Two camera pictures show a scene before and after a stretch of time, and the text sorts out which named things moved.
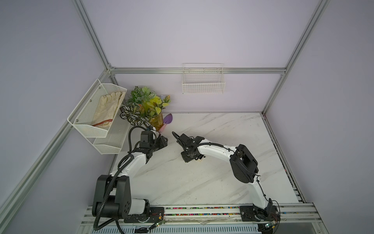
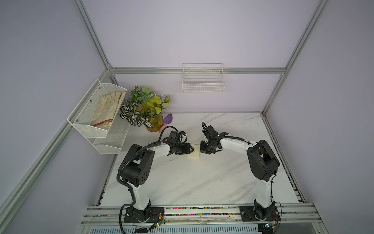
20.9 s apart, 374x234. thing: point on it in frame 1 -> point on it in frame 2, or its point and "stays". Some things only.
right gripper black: (186, 158) -> (203, 149)
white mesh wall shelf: (97, 117) stays
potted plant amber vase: (143, 107) stays
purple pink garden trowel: (167, 120) stays
